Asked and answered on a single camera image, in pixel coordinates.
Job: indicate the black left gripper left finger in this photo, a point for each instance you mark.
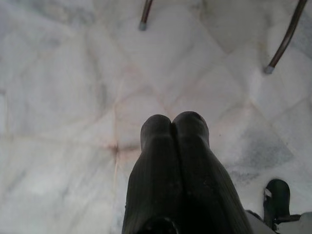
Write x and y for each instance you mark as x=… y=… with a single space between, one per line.
x=156 y=170

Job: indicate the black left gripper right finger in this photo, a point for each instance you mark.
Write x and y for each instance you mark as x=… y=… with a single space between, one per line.
x=202 y=170

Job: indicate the brown metal chair leg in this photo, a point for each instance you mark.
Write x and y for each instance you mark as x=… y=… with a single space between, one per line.
x=145 y=14
x=287 y=36

